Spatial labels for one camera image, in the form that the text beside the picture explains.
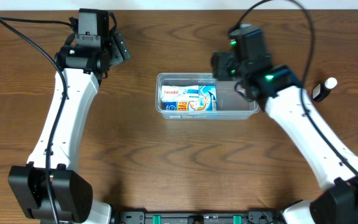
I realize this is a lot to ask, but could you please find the blue fever medicine box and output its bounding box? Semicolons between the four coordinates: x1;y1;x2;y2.
162;85;217;111

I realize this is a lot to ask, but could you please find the clear plastic container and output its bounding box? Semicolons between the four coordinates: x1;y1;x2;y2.
155;73;260;119

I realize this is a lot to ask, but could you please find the white Panadol packet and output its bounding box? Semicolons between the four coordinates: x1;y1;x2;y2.
160;85;199;102

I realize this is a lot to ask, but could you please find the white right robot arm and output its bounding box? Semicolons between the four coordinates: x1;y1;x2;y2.
211;24;358;223

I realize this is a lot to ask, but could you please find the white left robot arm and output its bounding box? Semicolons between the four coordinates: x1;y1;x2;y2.
8;9;131;223

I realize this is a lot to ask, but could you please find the dark syrup bottle white cap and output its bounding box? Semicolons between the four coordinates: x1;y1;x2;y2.
311;77;337;103

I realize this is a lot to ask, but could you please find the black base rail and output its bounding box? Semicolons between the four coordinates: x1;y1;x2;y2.
116;210;286;224

